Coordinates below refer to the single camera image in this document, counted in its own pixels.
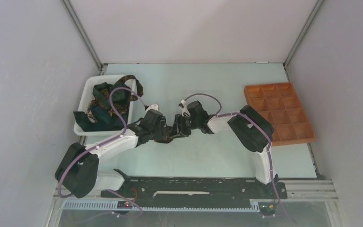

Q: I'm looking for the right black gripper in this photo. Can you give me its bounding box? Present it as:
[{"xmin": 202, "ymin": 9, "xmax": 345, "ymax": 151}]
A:
[{"xmin": 168, "ymin": 113, "xmax": 200, "ymax": 139}]

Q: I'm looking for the black orange floral tie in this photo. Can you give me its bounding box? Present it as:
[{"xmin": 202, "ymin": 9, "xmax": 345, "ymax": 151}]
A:
[{"xmin": 154, "ymin": 126, "xmax": 180, "ymax": 144}]

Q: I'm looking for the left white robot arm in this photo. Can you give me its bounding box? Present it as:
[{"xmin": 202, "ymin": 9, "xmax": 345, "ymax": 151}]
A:
[{"xmin": 54, "ymin": 109, "xmax": 166, "ymax": 198}]

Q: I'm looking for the dark green tie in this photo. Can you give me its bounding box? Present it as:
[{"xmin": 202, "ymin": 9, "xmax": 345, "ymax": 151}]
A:
[{"xmin": 73, "ymin": 82, "xmax": 131, "ymax": 132}]

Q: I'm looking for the brown patterned tie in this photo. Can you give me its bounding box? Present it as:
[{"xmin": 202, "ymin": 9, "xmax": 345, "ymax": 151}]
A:
[{"xmin": 86, "ymin": 75, "xmax": 144, "ymax": 122}]

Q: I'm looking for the orange compartment tray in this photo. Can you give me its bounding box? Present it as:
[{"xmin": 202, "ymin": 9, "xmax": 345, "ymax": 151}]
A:
[{"xmin": 244, "ymin": 82, "xmax": 316, "ymax": 146}]

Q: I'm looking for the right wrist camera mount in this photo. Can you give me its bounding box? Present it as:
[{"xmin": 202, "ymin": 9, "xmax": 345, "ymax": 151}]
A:
[{"xmin": 178, "ymin": 99, "xmax": 191, "ymax": 118}]

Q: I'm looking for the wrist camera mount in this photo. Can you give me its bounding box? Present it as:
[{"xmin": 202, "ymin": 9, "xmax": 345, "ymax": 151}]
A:
[
  {"xmin": 145, "ymin": 104, "xmax": 159, "ymax": 112},
  {"xmin": 178, "ymin": 99, "xmax": 191, "ymax": 118}
]

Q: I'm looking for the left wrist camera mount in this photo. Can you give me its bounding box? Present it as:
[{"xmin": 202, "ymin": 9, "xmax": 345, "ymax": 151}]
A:
[{"xmin": 145, "ymin": 104, "xmax": 159, "ymax": 112}]

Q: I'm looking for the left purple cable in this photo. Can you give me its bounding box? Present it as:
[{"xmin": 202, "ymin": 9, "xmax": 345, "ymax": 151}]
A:
[{"xmin": 57, "ymin": 87, "xmax": 147, "ymax": 218}]

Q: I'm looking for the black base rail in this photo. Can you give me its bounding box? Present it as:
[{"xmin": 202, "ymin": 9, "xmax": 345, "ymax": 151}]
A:
[{"xmin": 117, "ymin": 177, "xmax": 287, "ymax": 208}]

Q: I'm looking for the grey cable duct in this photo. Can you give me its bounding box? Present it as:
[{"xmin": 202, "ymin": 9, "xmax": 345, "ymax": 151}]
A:
[{"xmin": 63, "ymin": 200, "xmax": 260, "ymax": 212}]

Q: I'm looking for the aluminium frame profile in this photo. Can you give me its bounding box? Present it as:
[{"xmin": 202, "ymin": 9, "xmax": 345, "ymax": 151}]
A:
[{"xmin": 282, "ymin": 180, "xmax": 338, "ymax": 202}]

